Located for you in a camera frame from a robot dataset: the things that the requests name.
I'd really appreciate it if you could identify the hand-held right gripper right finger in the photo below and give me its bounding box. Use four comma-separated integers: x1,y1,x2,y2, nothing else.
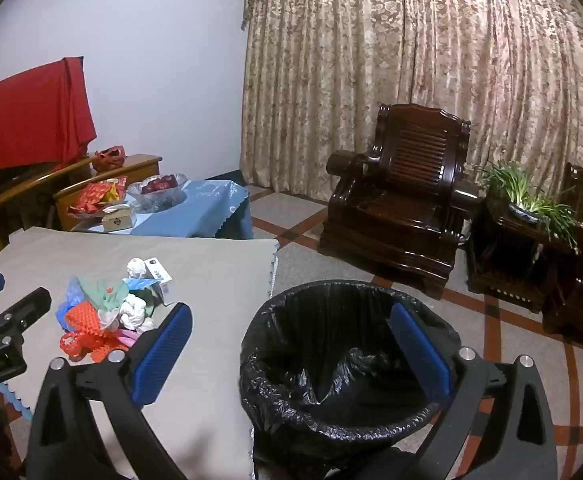
389,302,559,480

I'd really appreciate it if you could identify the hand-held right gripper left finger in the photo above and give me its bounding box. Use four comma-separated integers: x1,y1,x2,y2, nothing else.
24,302,195,480

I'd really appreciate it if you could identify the pink plastic scrap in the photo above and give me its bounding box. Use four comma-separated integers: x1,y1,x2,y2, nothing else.
114,327,141,349

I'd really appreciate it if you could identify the orange corrugated sheet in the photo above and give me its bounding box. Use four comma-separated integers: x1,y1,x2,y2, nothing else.
64,305,122,363

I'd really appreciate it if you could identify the green and white plastic bottle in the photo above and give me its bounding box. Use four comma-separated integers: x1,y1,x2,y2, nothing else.
79,278,132,311

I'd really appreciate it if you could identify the white and blue box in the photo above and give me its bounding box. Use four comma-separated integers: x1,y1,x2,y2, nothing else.
142,256,175,306

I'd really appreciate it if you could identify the bin with black plastic bag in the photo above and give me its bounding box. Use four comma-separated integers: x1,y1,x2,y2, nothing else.
240,281,465,480

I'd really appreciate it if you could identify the dark wooden side table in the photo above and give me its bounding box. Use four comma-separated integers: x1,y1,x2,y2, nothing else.
466,195,583,313

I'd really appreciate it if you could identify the red patterned snack packet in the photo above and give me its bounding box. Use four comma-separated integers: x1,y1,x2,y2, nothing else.
78,180,115,207

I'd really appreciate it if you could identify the blue tablecloth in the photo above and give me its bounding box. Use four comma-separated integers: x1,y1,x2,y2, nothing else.
72,179,253,240

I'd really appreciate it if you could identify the glass fruit bowl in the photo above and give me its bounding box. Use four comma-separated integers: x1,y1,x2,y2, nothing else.
130,172,188,211

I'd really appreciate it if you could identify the red cloth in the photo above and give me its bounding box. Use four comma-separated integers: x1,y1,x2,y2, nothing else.
0,56,97,177

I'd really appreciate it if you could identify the red plastic bag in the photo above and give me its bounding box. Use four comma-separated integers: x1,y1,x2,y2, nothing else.
94,146,126,172

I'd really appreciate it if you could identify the potted green plant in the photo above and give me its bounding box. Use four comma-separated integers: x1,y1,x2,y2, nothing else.
474,160,583,256

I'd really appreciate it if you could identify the beige patterned curtain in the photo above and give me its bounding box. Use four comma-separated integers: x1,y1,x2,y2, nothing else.
240,0,583,271

